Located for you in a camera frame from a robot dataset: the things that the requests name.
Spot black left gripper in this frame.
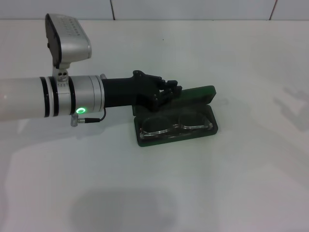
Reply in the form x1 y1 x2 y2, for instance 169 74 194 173
102 70 183 113

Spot green glasses case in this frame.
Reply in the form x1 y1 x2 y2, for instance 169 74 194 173
132 85 219 148

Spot clear plastic glasses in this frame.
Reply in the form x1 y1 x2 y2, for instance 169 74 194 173
139 112 213 141

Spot left gripper cable with connectors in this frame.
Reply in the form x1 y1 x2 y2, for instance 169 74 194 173
70 73 108 128

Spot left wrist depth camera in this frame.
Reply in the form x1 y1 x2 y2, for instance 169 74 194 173
45 13 93 82

